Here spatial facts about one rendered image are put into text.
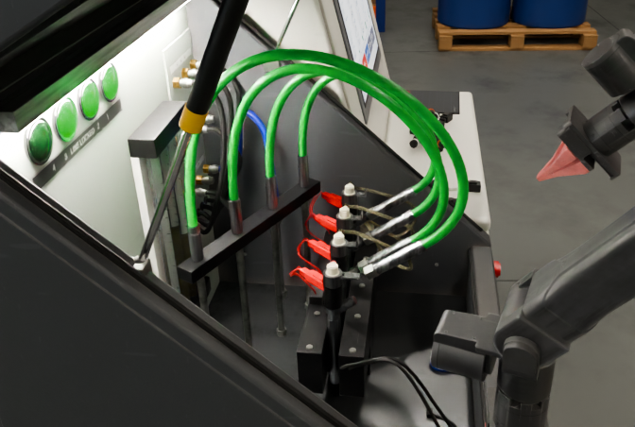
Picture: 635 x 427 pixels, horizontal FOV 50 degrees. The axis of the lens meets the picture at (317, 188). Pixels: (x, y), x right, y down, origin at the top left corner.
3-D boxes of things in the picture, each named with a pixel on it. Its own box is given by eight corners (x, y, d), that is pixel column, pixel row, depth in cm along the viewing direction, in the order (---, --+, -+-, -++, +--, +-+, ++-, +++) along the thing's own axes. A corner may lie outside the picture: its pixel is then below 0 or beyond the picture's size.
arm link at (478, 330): (539, 352, 64) (557, 287, 70) (421, 320, 69) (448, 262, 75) (531, 422, 72) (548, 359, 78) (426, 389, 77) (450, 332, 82)
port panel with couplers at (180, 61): (205, 224, 120) (182, 51, 105) (186, 223, 120) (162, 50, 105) (224, 188, 131) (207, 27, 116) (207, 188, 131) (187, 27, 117)
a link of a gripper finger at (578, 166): (519, 145, 102) (572, 107, 97) (551, 179, 103) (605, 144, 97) (512, 164, 97) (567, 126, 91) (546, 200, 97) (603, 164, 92)
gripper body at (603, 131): (562, 111, 97) (608, 78, 93) (609, 162, 98) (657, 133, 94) (557, 128, 92) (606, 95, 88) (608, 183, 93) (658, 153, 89)
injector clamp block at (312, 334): (364, 431, 106) (364, 355, 99) (300, 425, 108) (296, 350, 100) (378, 296, 136) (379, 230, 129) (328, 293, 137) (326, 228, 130)
